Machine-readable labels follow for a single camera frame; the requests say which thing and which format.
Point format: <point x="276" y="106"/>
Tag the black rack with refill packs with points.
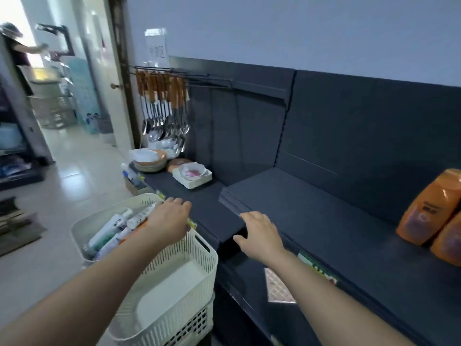
<point x="21" y="140"/>

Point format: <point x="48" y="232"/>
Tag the white floral bowl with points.
<point x="192" y="172"/>

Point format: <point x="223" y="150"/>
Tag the black metal stand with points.
<point x="65" y="39"/>

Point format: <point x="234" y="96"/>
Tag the person's left forearm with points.
<point x="72" y="295"/>

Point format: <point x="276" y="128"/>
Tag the person's right hand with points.
<point x="263" y="241"/>

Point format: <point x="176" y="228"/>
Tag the cream wooden door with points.
<point x="104" y="104"/>

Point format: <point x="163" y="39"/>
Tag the white ribbed scalloped bowl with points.
<point x="169" y="145"/>

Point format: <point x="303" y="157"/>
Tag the dark grey shelf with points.
<point x="342" y="140"/>

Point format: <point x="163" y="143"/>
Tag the cream slotted plastic basket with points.
<point x="83" y="227"/>
<point x="194" y="270"/>

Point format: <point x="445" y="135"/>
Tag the clear blue plastic box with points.
<point x="131" y="174"/>

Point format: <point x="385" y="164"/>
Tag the white square dish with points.
<point x="192" y="183"/>

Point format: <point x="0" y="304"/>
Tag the brown wooden door frame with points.
<point x="124" y="68"/>

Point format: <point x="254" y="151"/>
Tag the green yellow price label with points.
<point x="318" y="268"/>
<point x="191" y="224"/>
<point x="160" y="195"/>

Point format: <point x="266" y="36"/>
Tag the white paper wall sign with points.
<point x="156" y="46"/>

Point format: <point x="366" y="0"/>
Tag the wooden woven stool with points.
<point x="18" y="230"/>

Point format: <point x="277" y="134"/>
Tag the stack of white plastic crates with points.
<point x="50" y="108"/>

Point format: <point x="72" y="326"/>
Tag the person's right forearm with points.
<point x="331" y="306"/>

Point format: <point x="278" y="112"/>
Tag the brass door knob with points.
<point x="114" y="86"/>

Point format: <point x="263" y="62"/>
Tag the pink patterned flat packet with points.
<point x="279" y="288"/>

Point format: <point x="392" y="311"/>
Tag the row of hanging steel ladles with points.
<point x="162" y="115"/>

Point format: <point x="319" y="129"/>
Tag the grey plastic bin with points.
<point x="104" y="125"/>

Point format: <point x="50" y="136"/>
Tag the blue cardboard display stand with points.
<point x="84" y="97"/>

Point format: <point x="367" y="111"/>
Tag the stack of orange cream plates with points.
<point x="149" y="163"/>

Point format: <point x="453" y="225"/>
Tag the person's left hand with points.
<point x="169" y="221"/>

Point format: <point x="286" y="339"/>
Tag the brown cardboard tray box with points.
<point x="131" y="190"/>

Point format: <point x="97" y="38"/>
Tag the orange dome bowl with sticker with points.
<point x="176" y="165"/>

